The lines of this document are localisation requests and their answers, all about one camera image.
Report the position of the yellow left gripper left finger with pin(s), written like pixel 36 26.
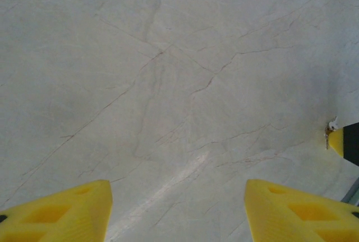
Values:
pixel 70 214

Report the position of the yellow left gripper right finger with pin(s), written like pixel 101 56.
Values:
pixel 283 214

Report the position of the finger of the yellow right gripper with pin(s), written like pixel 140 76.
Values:
pixel 340 139

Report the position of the small brass key white tag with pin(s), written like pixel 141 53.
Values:
pixel 328 135

